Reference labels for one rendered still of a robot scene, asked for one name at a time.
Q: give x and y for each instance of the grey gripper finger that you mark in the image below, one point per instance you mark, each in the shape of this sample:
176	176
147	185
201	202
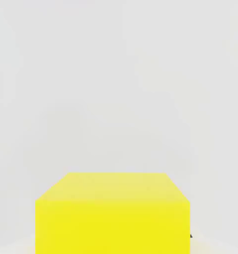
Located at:
198	246

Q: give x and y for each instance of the small yellow cube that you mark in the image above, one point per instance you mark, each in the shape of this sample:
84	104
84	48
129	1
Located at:
112	222

